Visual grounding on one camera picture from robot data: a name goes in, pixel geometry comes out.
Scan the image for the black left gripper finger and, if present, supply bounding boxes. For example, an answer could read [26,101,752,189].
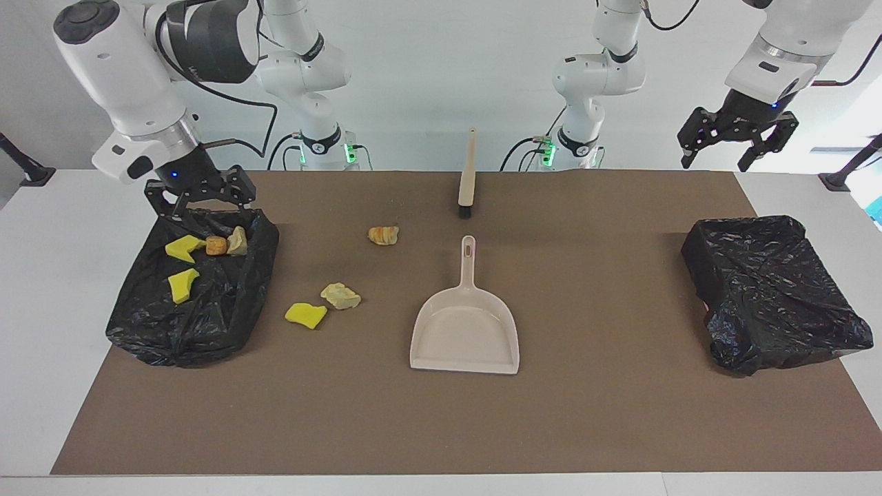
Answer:
[677,107,723,169]
[737,112,800,173]

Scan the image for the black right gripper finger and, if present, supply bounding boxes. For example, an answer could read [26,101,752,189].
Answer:
[220,164,257,211]
[144,180,201,234]

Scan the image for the yellow sponge piece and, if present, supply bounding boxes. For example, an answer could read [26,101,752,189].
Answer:
[165,235,206,264]
[285,302,329,330]
[168,268,201,304]

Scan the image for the beige brush black bristles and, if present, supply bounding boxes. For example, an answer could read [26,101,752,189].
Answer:
[458,127,478,219]

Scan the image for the beige plastic dustpan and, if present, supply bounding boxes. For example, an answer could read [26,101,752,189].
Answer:
[409,236,520,375]

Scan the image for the bin with black bag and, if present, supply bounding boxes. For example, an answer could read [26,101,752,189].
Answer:
[681,215,874,376]
[105,208,280,367]

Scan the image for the pale crumpled bread piece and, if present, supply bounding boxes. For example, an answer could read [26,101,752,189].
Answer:
[320,282,362,310]

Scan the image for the brown table mat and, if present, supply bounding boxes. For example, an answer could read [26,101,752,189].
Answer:
[52,170,882,476]

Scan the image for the black right base cable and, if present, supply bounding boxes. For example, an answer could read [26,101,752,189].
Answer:
[267,133,304,171]

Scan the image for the black base cable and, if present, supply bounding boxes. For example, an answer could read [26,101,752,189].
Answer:
[267,133,304,171]
[500,136,552,172]

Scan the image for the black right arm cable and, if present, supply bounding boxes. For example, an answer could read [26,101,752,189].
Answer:
[155,0,280,158]

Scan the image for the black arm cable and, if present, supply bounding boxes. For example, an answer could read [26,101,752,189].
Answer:
[637,0,882,87]
[155,0,280,158]

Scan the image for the black camera stand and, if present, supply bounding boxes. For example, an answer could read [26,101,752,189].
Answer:
[819,133,882,192]
[0,131,56,187]

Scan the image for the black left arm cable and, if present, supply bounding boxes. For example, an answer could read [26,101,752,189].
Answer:
[637,0,882,87]

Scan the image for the black left base cable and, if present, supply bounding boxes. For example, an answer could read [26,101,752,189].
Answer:
[500,136,552,172]

